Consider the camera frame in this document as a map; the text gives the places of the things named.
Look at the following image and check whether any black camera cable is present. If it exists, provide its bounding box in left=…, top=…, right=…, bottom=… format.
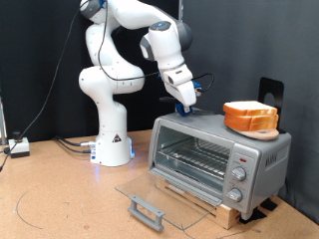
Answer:
left=0, top=0, right=216, bottom=173

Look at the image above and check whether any silver oven knob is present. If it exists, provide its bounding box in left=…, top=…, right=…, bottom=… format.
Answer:
left=231, top=166, right=247, bottom=182
left=226, top=187, right=243, bottom=203

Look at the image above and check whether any silver toaster oven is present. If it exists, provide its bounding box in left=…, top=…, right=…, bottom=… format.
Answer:
left=148, top=108, right=293, bottom=222

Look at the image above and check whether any black metal bookend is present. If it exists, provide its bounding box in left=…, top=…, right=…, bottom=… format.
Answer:
left=257, top=77, right=287, bottom=134

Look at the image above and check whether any glass oven door with handle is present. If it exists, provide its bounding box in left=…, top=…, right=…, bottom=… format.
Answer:
left=114, top=167, right=223, bottom=232

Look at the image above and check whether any metal frame post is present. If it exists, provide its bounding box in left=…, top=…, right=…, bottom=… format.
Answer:
left=0, top=96, right=7, bottom=147

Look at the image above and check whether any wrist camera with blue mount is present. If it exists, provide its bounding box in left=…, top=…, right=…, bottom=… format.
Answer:
left=191, top=80, right=203, bottom=98

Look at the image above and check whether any wooden block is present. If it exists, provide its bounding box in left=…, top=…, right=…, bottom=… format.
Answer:
left=155, top=175, right=242, bottom=231

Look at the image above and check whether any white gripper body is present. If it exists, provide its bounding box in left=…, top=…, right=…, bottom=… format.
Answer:
left=164, top=79, right=197, bottom=108

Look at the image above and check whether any round wooden board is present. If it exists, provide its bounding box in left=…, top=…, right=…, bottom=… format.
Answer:
left=228, top=125, right=280, bottom=141

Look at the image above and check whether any vertical aluminium pole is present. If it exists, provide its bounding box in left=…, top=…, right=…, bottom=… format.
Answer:
left=177, top=0, right=184, bottom=24

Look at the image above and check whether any black foam pad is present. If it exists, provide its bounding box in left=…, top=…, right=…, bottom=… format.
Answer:
left=238, top=207, right=267, bottom=225
left=260, top=197, right=279, bottom=212

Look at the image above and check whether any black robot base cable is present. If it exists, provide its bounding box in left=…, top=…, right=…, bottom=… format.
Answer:
left=53, top=134, right=98, bottom=148
left=54, top=137, right=96, bottom=154

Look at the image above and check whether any wire oven rack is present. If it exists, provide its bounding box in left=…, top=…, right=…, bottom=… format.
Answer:
left=156, top=137, right=231, bottom=180

